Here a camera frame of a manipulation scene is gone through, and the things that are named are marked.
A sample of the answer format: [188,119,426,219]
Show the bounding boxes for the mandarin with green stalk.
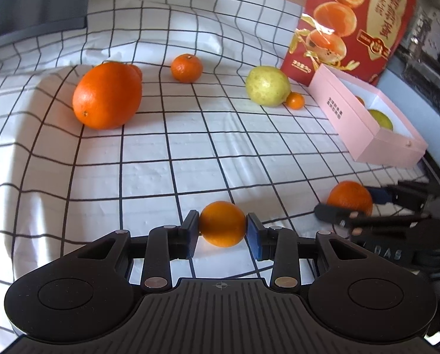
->
[170,54,203,83]

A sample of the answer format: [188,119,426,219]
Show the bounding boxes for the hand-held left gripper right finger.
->
[245,213,372,291]

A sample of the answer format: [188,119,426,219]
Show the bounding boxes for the white checked bed sheet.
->
[0,0,440,340]

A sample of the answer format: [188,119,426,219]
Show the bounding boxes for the pink cardboard box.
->
[311,63,429,167]

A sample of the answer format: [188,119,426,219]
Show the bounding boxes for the dark framed screen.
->
[377,0,440,179]

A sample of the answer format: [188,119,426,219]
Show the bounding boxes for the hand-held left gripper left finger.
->
[69,209,200,293]

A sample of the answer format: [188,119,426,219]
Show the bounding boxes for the tiny kumquat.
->
[286,92,305,110]

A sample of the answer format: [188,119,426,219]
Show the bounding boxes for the large orange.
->
[72,62,143,130]

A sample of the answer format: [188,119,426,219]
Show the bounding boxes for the yellow-green pear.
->
[245,65,292,108]
[368,109,394,131]

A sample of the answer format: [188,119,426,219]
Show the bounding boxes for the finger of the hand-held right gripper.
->
[367,181,433,211]
[314,203,432,237]

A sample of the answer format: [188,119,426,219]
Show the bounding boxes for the medium orange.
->
[199,201,247,248]
[327,181,374,217]

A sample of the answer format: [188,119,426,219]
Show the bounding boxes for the red printed carton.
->
[280,0,416,87]

